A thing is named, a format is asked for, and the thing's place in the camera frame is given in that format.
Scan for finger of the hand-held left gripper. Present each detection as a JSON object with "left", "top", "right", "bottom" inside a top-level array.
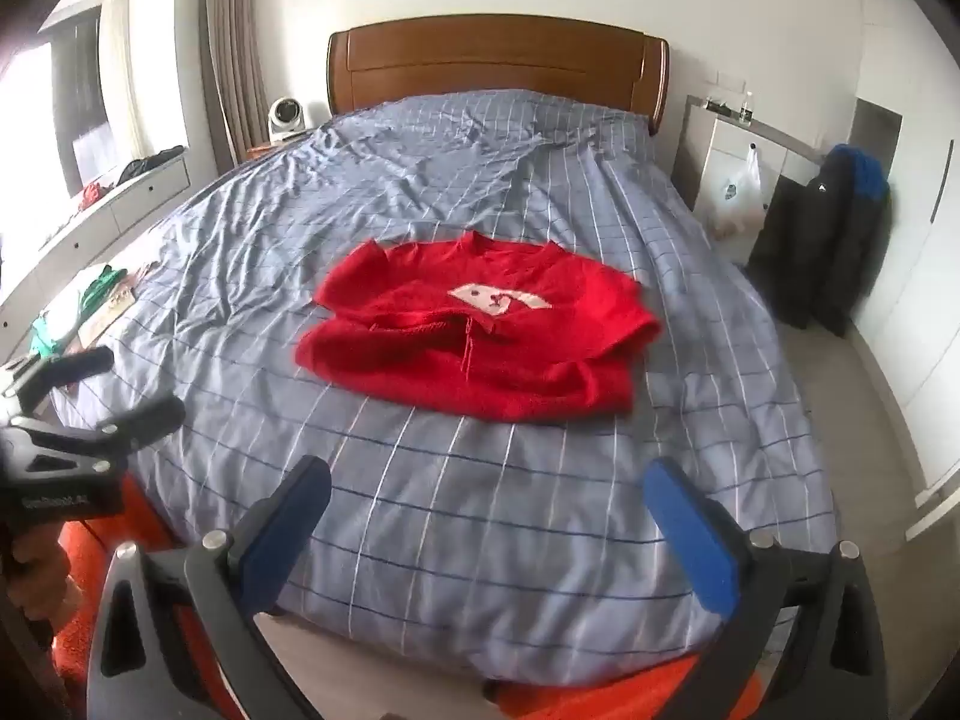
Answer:
[
  {"left": 0, "top": 347, "right": 115, "bottom": 400},
  {"left": 0, "top": 395, "right": 187, "bottom": 477}
]

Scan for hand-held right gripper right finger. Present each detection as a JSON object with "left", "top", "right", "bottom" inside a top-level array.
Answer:
[{"left": 643, "top": 456, "right": 893, "bottom": 720}]

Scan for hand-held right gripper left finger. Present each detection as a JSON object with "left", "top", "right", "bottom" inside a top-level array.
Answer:
[{"left": 81, "top": 454, "right": 335, "bottom": 720}]

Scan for red knitted sweater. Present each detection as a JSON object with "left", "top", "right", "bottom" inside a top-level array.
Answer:
[{"left": 294, "top": 231, "right": 662, "bottom": 422}]

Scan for dark clothes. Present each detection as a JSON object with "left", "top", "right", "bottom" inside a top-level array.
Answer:
[{"left": 116, "top": 146, "right": 185, "bottom": 185}]

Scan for person's left hand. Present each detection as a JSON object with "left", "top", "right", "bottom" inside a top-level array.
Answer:
[{"left": 4, "top": 525, "right": 82, "bottom": 627}]

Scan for person's orange fluffy clothing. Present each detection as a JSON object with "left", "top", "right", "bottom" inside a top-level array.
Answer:
[{"left": 41, "top": 476, "right": 781, "bottom": 720}]

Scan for green cloth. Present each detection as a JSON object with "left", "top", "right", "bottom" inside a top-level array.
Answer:
[{"left": 30, "top": 266, "right": 130, "bottom": 358}]

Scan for grey checked blanket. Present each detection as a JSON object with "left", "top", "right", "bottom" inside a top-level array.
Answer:
[{"left": 49, "top": 88, "right": 837, "bottom": 687}]

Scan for white drawer bench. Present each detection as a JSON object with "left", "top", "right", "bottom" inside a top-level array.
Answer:
[{"left": 0, "top": 154, "right": 192, "bottom": 365}]

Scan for window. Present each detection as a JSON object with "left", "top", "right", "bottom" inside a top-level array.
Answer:
[{"left": 0, "top": 0, "right": 145, "bottom": 215}]

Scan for black and blue backpack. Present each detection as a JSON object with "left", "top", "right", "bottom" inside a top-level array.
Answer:
[{"left": 746, "top": 144, "right": 893, "bottom": 336}]

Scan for white wardrobe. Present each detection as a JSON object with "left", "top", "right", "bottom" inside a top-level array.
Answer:
[{"left": 846, "top": 0, "right": 960, "bottom": 541}]

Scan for white plastic bag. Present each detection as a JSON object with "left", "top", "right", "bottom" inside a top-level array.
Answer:
[{"left": 709, "top": 146, "right": 764, "bottom": 241}]

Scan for beige curtain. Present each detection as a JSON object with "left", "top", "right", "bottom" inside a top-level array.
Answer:
[{"left": 204, "top": 0, "right": 265, "bottom": 166}]

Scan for white nightstand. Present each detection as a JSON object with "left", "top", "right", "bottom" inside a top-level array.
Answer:
[{"left": 671, "top": 95, "right": 826, "bottom": 241}]

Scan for grey door panel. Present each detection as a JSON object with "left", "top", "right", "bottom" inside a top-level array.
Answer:
[{"left": 851, "top": 97, "right": 902, "bottom": 175}]

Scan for wooden headboard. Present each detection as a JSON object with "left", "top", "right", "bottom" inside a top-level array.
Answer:
[{"left": 327, "top": 13, "right": 670, "bottom": 137}]

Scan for white security camera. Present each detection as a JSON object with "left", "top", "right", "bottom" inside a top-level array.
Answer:
[{"left": 266, "top": 96, "right": 302, "bottom": 143}]

